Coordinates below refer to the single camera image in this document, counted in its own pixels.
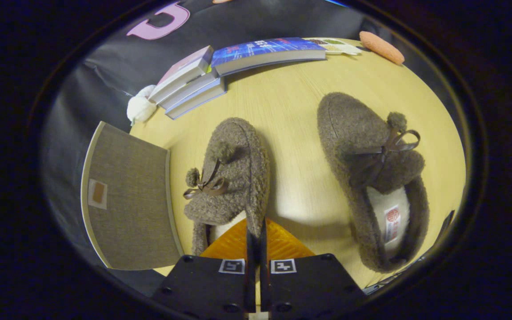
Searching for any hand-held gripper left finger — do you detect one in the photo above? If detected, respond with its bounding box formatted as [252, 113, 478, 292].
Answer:
[152, 217, 256, 314]

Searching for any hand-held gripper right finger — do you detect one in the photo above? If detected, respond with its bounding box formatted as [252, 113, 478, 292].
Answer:
[260, 217, 368, 317]

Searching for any brown fuzzy shoe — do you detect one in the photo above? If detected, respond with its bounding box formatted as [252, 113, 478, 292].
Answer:
[317, 92, 430, 273]
[183, 117, 271, 256]

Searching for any grey fabric storage box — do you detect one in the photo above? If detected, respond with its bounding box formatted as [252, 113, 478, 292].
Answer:
[81, 121, 184, 271]

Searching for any grey cover book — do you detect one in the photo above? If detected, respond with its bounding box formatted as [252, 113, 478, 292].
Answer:
[158, 71, 221, 111]

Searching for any white plush toy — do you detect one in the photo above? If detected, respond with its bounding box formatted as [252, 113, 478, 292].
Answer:
[127, 85, 158, 126]

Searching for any pink cover book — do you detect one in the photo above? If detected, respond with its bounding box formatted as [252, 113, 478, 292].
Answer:
[148, 45, 215, 104]

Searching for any white printed packet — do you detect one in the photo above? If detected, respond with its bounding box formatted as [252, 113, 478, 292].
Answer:
[305, 38, 363, 56]

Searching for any orange oval sponge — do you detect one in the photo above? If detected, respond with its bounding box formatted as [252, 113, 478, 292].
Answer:
[359, 31, 405, 66]

